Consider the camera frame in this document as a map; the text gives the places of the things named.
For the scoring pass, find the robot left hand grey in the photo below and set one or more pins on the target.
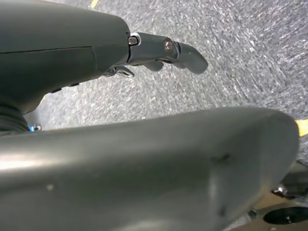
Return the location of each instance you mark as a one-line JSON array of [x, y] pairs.
[[144, 175]]

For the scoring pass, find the black robot foot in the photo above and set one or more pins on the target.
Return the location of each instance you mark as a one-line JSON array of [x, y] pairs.
[[288, 215]]

